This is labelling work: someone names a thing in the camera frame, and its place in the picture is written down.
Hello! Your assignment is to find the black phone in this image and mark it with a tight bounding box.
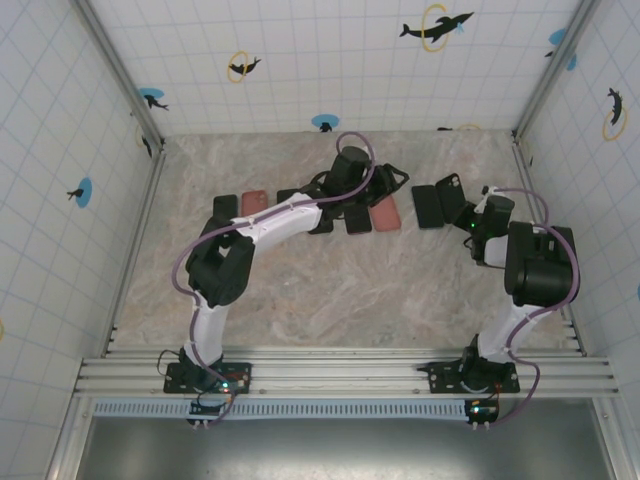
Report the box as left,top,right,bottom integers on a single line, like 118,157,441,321
433,172,471,229

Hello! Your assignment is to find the light pink phone case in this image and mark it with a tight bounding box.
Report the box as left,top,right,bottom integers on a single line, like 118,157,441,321
241,190,270,216

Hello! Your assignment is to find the black smartphone blue edge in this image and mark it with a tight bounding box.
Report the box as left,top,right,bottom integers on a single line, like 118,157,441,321
212,194,239,224

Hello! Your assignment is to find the right black adapter board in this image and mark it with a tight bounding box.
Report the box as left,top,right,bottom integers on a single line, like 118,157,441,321
464,398,501,424

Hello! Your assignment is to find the black adapter board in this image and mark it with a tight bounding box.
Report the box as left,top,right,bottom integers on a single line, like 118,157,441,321
187,399,235,426
464,398,501,424

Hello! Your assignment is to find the grey metal sheet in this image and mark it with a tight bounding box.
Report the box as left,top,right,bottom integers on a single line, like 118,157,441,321
74,415,619,480

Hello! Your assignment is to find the left black adapter board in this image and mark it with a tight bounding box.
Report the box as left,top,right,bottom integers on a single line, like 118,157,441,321
187,399,235,426

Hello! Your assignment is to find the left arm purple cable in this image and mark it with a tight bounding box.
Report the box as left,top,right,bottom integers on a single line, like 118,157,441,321
171,130,377,429

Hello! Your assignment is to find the aluminium table side rail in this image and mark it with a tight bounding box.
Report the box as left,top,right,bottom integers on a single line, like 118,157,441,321
99,144,171,357
510,130,589,357

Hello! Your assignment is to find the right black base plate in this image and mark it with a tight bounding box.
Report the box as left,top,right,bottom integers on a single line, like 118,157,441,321
428,360,521,395

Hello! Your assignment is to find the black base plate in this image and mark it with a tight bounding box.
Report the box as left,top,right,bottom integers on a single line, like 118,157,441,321
428,360,521,395
163,360,254,396

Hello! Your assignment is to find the aluminium corner post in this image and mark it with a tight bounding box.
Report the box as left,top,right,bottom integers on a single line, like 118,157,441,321
69,0,169,154
510,0,601,141

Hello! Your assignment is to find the aluminium mounting rail beam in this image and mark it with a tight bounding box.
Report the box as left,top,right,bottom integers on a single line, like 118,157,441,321
72,347,621,401

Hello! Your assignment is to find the white slotted cable duct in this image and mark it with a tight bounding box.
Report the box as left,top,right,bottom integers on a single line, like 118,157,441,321
92,398,474,420

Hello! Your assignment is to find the red-wired circuit board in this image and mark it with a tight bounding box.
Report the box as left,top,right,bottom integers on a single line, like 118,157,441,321
219,368,252,394

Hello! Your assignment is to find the left base black cable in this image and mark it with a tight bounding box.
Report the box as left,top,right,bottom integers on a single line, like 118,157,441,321
154,348,184,381

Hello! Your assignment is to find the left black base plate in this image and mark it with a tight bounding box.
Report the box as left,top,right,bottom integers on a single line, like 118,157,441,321
163,360,254,396

